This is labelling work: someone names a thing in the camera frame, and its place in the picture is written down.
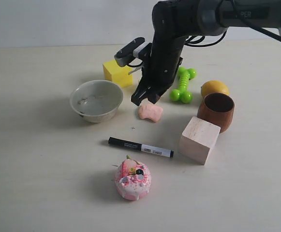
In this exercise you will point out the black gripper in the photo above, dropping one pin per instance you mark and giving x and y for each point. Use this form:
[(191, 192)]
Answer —
[(160, 70)]

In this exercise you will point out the pink squishy toy piece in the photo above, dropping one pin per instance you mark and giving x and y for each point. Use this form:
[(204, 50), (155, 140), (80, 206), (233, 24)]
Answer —
[(150, 111)]

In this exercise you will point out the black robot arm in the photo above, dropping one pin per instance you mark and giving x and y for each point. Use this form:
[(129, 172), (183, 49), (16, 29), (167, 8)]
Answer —
[(175, 20)]

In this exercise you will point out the yellow foam cube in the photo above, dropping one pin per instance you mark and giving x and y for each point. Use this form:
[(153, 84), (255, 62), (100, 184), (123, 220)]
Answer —
[(119, 75)]

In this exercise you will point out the green bone dog toy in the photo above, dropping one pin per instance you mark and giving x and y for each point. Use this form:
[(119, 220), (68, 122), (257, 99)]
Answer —
[(181, 93)]

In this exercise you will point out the grey ceramic bowl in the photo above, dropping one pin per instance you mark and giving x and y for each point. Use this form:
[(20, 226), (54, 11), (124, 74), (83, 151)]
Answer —
[(96, 101)]

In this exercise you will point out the black white marker pen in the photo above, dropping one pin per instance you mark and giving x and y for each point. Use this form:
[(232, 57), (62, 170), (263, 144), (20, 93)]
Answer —
[(141, 147)]

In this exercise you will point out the yellow lemon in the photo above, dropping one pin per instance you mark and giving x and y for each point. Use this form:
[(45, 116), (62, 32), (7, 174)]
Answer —
[(214, 86)]

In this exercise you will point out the pale wooden cube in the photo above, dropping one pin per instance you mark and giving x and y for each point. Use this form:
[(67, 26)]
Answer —
[(198, 139)]

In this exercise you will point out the brown wooden cup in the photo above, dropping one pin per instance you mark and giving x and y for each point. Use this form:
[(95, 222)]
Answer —
[(218, 109)]

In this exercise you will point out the pink toy cake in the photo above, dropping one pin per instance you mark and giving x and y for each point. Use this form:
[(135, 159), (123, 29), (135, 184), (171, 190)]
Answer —
[(132, 179)]

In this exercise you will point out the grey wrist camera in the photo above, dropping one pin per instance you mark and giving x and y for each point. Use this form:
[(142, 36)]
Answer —
[(137, 48)]

